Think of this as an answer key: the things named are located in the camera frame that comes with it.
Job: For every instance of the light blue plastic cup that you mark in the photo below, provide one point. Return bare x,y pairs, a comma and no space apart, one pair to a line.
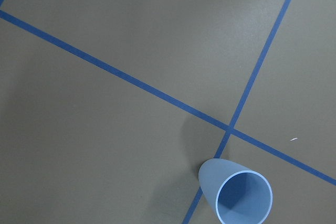
235,193

